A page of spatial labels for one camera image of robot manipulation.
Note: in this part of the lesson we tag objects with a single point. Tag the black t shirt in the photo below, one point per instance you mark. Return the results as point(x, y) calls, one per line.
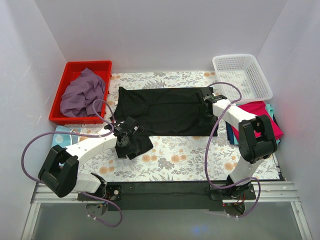
point(161, 112)

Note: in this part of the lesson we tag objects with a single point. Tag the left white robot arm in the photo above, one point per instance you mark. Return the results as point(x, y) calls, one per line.
point(60, 170)

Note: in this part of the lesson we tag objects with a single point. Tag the red plastic bin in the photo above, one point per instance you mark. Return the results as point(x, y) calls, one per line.
point(72, 70)

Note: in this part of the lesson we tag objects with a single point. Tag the purple crumpled t shirt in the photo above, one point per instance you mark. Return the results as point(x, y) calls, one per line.
point(82, 97)

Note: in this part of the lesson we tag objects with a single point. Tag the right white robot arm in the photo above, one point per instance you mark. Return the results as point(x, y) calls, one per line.
point(256, 140)

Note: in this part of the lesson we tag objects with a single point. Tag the light blue dotted cloth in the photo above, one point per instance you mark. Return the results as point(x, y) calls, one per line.
point(65, 140)

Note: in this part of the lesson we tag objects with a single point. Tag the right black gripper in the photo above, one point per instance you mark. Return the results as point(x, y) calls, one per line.
point(206, 116)

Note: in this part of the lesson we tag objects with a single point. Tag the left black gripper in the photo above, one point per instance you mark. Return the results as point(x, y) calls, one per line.
point(127, 152)

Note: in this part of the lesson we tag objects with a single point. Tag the dark blue folded t shirt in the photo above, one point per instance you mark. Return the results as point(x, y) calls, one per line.
point(234, 141)

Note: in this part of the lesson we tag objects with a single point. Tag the teal folded t shirt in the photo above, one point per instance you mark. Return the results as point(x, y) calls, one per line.
point(269, 110)

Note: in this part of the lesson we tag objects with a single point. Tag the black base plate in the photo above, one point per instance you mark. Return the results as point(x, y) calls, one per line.
point(176, 203)

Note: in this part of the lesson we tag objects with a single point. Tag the aluminium mounting rail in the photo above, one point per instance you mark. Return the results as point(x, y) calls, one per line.
point(268, 191)

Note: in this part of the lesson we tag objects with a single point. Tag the white perforated plastic basket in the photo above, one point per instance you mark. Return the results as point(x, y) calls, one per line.
point(244, 72)

